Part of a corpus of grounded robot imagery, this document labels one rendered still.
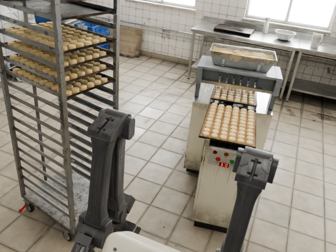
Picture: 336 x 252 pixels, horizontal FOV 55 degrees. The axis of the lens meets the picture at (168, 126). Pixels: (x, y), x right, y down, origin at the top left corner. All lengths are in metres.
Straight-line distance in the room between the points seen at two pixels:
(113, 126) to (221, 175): 1.66
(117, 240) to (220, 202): 1.81
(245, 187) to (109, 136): 0.39
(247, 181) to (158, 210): 2.21
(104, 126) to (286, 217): 2.53
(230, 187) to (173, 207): 0.69
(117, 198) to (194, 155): 2.17
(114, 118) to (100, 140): 0.08
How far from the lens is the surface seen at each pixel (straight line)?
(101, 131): 0.93
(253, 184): 0.83
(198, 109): 3.01
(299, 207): 3.43
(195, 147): 3.21
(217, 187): 2.57
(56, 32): 1.86
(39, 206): 2.88
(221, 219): 2.78
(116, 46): 2.20
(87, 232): 1.12
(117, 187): 1.12
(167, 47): 6.64
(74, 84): 2.18
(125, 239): 0.92
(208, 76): 2.97
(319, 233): 3.26
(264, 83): 2.98
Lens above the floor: 2.08
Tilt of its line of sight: 29 degrees down
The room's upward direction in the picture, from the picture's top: 6 degrees clockwise
